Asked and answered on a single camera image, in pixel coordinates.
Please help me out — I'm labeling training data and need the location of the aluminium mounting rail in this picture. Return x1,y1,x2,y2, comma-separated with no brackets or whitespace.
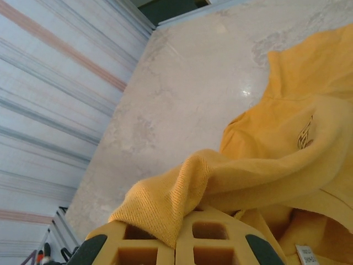
46,206,82,249

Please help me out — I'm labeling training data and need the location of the yellow t-shirt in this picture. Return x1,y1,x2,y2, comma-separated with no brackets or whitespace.
108,23,353,265

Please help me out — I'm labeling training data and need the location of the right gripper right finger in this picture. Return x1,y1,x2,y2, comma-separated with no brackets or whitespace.
175,208,287,265

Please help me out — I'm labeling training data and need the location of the aluminium table edge rail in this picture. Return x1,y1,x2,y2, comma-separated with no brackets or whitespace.
148,0,250,35

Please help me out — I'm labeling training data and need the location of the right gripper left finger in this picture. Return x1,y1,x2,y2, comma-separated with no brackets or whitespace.
68,220,176,265

